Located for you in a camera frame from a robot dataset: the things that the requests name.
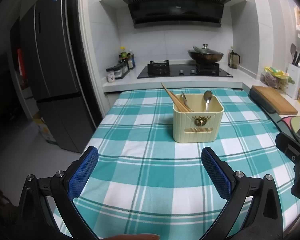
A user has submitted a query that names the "cream plastic utensil holder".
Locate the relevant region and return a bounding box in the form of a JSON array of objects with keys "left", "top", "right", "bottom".
[{"left": 173, "top": 94, "right": 224, "bottom": 143}]

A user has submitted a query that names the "small steel spoon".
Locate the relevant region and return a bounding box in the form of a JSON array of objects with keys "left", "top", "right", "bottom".
[{"left": 203, "top": 90, "right": 213, "bottom": 112}]

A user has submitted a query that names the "diagonal wooden chopstick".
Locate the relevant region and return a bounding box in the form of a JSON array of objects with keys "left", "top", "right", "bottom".
[{"left": 161, "top": 83, "right": 192, "bottom": 113}]

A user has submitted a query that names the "large steel spoon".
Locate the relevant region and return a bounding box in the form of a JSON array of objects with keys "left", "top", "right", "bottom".
[{"left": 181, "top": 92, "right": 190, "bottom": 110}]

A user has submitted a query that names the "green tray with dishes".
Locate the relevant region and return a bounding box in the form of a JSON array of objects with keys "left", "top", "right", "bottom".
[{"left": 290, "top": 116, "right": 300, "bottom": 134}]

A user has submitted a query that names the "wooden cutting board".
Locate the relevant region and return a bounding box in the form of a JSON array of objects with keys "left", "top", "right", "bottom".
[{"left": 249, "top": 86, "right": 298, "bottom": 115}]

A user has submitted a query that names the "bag of snacks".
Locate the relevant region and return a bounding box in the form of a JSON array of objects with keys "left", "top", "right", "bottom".
[{"left": 260, "top": 67, "right": 295, "bottom": 91}]

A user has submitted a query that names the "white knife block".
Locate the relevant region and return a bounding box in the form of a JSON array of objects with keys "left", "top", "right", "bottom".
[{"left": 285, "top": 42, "right": 300, "bottom": 99}]

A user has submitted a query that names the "dark glass kettle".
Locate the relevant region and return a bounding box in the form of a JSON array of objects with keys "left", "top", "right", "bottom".
[{"left": 228, "top": 46, "right": 241, "bottom": 69}]

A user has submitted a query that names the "teal plaid tablecloth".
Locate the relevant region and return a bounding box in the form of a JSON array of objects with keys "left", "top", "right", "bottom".
[{"left": 51, "top": 87, "right": 300, "bottom": 240}]

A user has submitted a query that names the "wok with glass lid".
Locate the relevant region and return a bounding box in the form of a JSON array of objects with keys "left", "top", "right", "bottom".
[{"left": 187, "top": 44, "right": 223, "bottom": 63}]

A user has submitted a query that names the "black gas stove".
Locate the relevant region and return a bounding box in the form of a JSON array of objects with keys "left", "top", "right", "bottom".
[{"left": 138, "top": 60, "right": 233, "bottom": 79}]

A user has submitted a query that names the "black refrigerator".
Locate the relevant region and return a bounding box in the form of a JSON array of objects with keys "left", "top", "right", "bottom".
[{"left": 17, "top": 0, "right": 102, "bottom": 153}]

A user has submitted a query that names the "spice jars rack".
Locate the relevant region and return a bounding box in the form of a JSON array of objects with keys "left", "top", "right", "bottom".
[{"left": 106, "top": 63, "right": 129, "bottom": 83}]

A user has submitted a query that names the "black range hood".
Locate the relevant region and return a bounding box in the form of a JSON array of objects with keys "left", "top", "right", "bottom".
[{"left": 123, "top": 0, "right": 231, "bottom": 28}]

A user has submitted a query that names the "condiment bottles group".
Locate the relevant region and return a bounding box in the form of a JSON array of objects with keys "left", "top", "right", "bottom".
[{"left": 119, "top": 46, "right": 135, "bottom": 69}]

